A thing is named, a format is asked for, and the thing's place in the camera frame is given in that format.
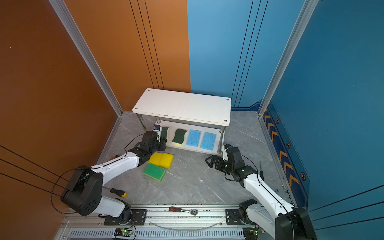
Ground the light green sponge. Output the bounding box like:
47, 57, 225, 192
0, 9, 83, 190
143, 164, 167, 182

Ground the aluminium left corner post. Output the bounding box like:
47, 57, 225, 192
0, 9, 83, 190
49, 0, 124, 117

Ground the yellow foam sponge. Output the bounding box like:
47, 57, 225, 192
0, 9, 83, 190
149, 153, 163, 167
159, 153, 174, 169

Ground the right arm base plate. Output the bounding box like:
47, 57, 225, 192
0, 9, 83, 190
225, 209, 251, 226

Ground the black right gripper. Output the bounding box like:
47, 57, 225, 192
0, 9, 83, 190
205, 155, 235, 175

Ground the aluminium corner post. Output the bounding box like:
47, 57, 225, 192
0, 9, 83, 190
258, 0, 319, 117
49, 0, 124, 117

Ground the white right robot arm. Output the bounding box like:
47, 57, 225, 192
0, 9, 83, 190
205, 145, 317, 240

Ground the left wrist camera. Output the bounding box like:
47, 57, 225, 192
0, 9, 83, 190
153, 124, 162, 135

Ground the red handled ratchet tool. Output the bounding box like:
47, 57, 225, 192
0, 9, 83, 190
169, 207, 198, 216

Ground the white two-tier shelf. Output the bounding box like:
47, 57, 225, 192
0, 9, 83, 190
132, 89, 231, 156

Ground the blue cellulose sponge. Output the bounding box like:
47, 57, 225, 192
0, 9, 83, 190
201, 132, 217, 151
187, 130, 201, 147

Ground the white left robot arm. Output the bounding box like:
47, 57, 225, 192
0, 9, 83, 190
61, 131, 167, 222

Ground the aluminium front rail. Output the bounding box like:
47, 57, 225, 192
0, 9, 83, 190
56, 204, 274, 240

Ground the green yellow wavy sponge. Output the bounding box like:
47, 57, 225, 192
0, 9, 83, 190
172, 129, 187, 146
161, 127, 169, 141

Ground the right circuit board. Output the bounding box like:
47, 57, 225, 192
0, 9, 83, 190
243, 228, 260, 240

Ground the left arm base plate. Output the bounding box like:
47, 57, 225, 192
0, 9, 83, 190
104, 209, 148, 226

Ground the yellow handled screwdriver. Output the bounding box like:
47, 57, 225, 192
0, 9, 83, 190
104, 187, 127, 198

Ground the left green circuit board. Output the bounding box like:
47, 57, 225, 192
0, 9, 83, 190
114, 228, 134, 239

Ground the aluminium right corner post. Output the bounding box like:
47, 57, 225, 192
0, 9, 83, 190
258, 0, 319, 117

